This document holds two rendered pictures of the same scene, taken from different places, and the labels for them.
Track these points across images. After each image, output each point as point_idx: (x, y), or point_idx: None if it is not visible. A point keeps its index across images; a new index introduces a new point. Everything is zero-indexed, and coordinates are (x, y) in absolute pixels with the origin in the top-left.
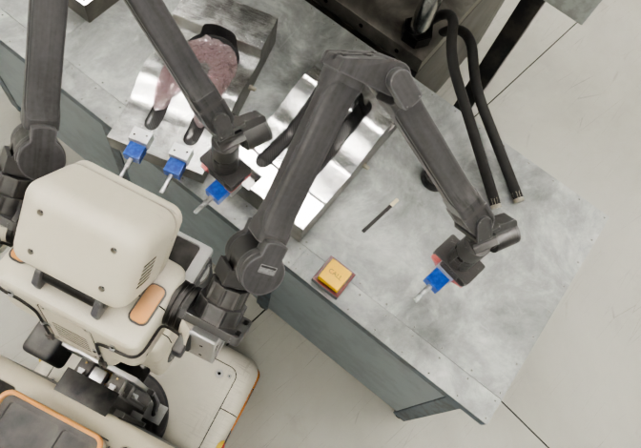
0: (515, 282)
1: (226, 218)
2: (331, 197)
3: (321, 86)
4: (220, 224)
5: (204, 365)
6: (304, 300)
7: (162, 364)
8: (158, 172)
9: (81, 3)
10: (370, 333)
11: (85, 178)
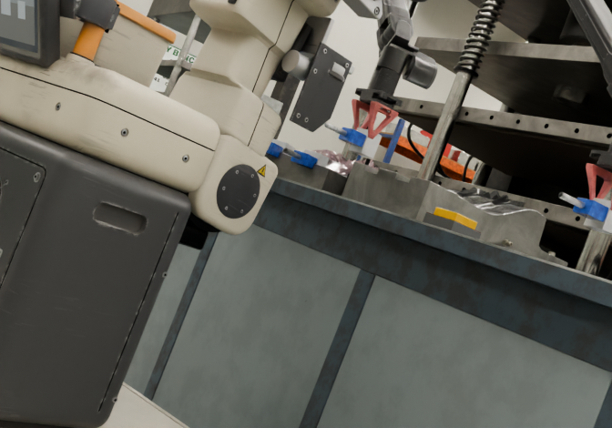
0: None
1: (337, 195)
2: (466, 202)
3: None
4: (294, 303)
5: (172, 426)
6: (372, 392)
7: (222, 157)
8: (245, 265)
9: None
10: (491, 245)
11: None
